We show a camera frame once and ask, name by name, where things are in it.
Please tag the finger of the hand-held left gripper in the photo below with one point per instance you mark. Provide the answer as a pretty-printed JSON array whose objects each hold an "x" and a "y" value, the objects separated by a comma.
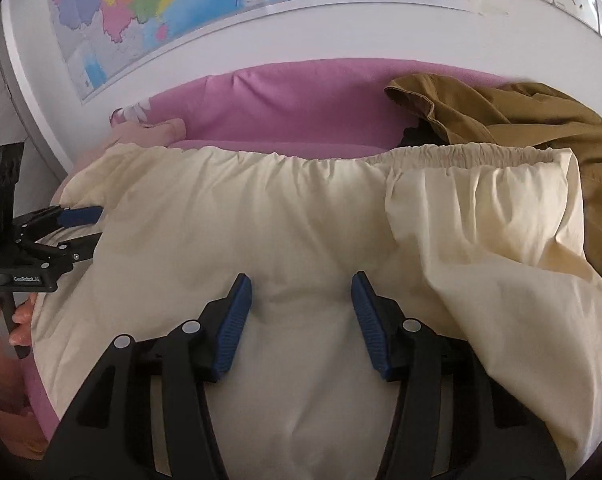
[
  {"x": 71, "y": 250},
  {"x": 78, "y": 215}
]

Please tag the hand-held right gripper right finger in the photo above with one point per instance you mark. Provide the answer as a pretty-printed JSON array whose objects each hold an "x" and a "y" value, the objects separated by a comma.
[{"x": 368, "y": 330}]

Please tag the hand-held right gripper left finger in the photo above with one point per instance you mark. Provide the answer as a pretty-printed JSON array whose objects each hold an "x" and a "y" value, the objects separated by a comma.
[{"x": 233, "y": 330}]

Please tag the cream pants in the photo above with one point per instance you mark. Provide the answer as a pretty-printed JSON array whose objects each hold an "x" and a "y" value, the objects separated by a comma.
[{"x": 281, "y": 210}]

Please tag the person's left forearm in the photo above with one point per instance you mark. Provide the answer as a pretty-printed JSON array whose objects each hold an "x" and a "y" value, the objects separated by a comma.
[{"x": 1, "y": 385}]

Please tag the person's left hand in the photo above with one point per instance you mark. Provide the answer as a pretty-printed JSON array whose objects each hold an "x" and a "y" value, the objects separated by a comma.
[{"x": 23, "y": 310}]

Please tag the pale pink cloth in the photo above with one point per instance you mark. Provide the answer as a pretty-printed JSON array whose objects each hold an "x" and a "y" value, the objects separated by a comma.
[{"x": 151, "y": 132}]

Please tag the black cloth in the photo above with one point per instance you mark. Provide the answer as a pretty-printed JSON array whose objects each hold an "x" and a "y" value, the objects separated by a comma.
[{"x": 416, "y": 137}]

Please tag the pink bed sheet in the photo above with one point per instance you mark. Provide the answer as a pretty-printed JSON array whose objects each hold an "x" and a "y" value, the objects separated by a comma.
[{"x": 306, "y": 105}]

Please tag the mustard brown jacket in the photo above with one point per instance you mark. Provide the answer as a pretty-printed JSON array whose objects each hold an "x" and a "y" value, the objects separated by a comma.
[{"x": 531, "y": 115}]

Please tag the colourful wall map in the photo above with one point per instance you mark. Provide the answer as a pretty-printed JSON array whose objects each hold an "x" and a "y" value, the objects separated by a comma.
[{"x": 181, "y": 0}]

